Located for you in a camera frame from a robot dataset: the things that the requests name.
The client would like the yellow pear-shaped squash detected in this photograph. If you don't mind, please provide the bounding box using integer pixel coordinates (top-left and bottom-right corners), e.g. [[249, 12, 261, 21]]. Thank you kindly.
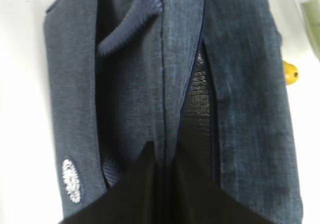
[[283, 61, 300, 85]]

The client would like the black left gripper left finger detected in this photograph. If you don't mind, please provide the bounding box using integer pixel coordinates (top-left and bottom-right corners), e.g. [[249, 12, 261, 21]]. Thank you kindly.
[[61, 141, 159, 224]]

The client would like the dark blue lunch bag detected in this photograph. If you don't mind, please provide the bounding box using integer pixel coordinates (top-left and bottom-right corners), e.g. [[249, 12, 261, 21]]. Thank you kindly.
[[44, 0, 303, 224]]

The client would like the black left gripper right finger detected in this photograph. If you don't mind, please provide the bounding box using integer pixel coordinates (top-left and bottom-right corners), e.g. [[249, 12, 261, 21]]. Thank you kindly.
[[172, 143, 271, 224]]

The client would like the green lid glass container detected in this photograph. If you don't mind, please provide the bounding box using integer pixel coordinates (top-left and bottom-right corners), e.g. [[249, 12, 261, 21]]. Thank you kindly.
[[300, 0, 320, 60]]

